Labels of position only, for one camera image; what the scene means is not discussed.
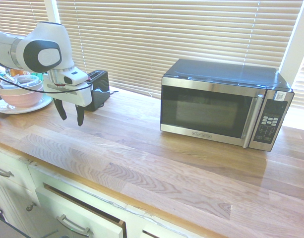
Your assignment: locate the white bowl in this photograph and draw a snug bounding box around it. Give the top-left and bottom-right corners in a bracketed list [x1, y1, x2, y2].
[0, 75, 43, 92]

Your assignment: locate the narrow beige window blind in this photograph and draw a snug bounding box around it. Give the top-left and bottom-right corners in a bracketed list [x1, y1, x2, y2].
[290, 41, 304, 111]
[0, 0, 49, 38]

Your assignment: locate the white dinner plate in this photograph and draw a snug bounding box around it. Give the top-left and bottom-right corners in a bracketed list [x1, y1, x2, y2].
[0, 95, 54, 115]

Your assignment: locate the silver drawer handle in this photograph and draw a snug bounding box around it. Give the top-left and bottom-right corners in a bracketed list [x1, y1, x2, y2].
[56, 214, 92, 237]

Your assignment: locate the white drawer front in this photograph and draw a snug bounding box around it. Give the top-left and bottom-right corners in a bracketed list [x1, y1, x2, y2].
[34, 183, 127, 238]

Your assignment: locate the stainless steel black microwave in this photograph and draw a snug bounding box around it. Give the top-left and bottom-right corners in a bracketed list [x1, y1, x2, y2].
[159, 59, 295, 152]

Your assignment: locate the silver cabinet handle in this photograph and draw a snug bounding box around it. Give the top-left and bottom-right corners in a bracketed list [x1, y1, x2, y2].
[0, 164, 14, 178]

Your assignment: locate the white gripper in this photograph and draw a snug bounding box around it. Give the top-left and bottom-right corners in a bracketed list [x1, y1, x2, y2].
[43, 74, 93, 127]

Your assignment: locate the black two-slot toaster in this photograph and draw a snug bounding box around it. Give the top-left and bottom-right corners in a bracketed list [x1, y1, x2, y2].
[86, 70, 110, 112]

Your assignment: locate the wide beige window blind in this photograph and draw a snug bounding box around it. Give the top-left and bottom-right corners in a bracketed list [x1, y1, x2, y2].
[56, 0, 304, 100]

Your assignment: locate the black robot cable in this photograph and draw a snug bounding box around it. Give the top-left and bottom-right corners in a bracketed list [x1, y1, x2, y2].
[0, 56, 93, 94]

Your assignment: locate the pink bowl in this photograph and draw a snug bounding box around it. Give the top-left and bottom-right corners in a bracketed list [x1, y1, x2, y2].
[0, 83, 45, 108]

